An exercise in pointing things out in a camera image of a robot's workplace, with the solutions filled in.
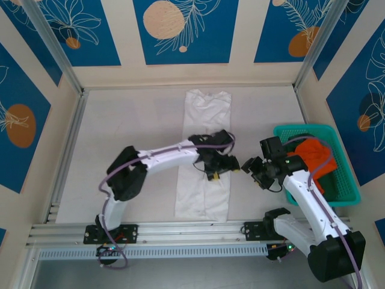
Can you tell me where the white t-shirt with black print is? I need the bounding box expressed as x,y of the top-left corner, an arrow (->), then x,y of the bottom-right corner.
173,89 -> 233,223

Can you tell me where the orange t-shirt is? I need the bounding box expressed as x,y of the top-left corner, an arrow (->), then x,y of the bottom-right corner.
287,138 -> 337,195

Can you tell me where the teal plastic basket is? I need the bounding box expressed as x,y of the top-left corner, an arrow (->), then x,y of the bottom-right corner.
273,123 -> 362,208

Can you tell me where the small controller board with LED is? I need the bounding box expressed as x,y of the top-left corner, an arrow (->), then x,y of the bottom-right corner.
96,244 -> 125,257
266,242 -> 301,261

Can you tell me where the aluminium side rail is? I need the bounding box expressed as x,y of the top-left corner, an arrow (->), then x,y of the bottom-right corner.
45,89 -> 90,224
294,87 -> 307,126

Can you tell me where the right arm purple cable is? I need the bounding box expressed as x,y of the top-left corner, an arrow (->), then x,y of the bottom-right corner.
278,135 -> 363,289

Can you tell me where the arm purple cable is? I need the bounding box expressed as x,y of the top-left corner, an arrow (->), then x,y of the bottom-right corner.
97,131 -> 237,269
278,135 -> 363,289

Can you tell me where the aluminium mounting rail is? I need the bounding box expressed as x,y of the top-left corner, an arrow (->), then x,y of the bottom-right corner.
25,218 -> 357,247

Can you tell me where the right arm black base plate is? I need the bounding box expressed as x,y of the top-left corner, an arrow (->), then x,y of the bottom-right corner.
244,221 -> 300,241

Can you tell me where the grey slotted cable duct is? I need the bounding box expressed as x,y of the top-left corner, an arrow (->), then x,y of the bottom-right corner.
37,244 -> 268,261

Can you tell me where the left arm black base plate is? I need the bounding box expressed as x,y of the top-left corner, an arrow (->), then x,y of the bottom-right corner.
83,223 -> 139,245

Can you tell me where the aluminium frame post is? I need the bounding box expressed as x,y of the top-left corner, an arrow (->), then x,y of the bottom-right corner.
20,0 -> 85,96
293,0 -> 353,93

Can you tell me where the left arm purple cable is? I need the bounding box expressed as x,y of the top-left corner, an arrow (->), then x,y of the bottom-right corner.
97,131 -> 237,269

